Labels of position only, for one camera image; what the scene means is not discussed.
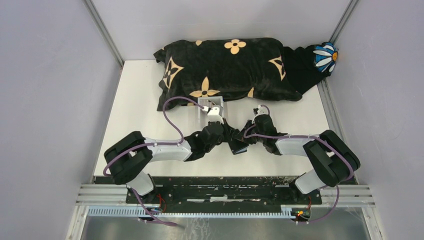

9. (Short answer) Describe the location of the aluminium frame rail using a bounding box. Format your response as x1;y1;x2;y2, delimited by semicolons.
76;184;376;208

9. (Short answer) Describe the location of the white slotted cable duct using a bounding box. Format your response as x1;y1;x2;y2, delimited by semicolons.
86;205;296;219

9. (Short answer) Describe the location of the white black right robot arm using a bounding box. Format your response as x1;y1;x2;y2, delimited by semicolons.
238;114;361;204

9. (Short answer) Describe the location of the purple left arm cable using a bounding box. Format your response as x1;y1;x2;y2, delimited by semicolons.
102;96;210;177

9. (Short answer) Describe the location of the black leather card holder wallet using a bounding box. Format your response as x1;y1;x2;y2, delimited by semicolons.
228;139;249;155

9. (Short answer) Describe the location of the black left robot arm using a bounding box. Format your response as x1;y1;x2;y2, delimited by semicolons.
103;121;248;204

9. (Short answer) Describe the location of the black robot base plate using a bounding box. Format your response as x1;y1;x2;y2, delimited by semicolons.
141;176;319;214

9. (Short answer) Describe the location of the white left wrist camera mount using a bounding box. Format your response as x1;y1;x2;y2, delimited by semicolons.
201;105;224;125

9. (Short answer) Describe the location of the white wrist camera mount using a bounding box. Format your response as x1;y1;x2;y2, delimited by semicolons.
201;105;224;125
253;104;269;117

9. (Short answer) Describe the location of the black cloth with daisy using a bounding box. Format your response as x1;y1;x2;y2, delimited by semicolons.
283;42;339;95

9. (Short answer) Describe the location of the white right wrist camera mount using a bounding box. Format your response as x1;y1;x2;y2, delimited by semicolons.
253;104;269;117

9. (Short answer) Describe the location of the white plastic card tray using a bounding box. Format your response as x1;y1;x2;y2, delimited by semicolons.
197;96;224;127

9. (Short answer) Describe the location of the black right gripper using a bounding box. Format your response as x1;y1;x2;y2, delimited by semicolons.
235;119;266;145

